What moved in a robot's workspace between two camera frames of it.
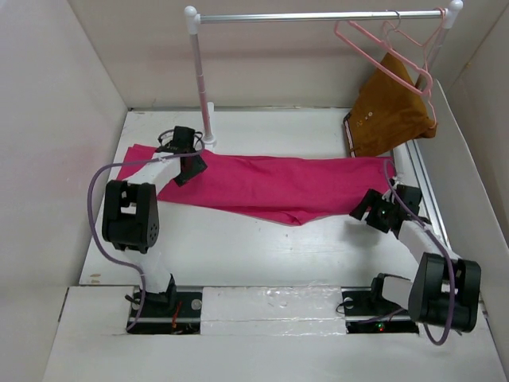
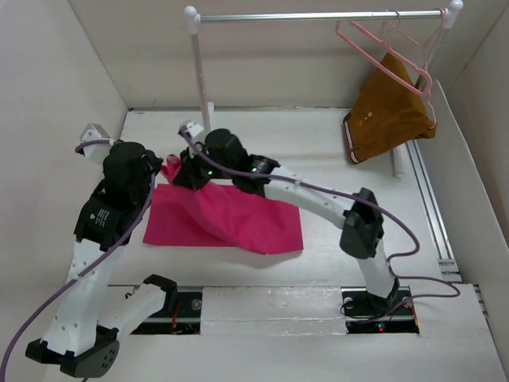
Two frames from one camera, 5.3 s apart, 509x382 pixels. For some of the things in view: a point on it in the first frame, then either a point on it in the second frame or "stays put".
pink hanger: x=373 y=37 stays put
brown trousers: x=388 y=112 stays put
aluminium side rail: x=426 y=195 stays put
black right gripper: x=374 y=199 -> x=187 y=174
